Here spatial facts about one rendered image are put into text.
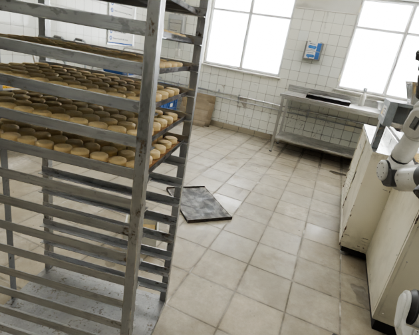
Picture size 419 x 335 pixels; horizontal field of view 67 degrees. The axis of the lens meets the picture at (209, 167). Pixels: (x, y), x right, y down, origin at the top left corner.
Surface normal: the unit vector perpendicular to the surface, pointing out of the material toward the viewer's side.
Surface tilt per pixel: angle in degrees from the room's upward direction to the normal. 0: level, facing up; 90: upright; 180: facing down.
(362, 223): 90
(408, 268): 90
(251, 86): 90
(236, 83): 90
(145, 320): 0
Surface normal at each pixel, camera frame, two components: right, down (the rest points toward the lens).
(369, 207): -0.39, 0.26
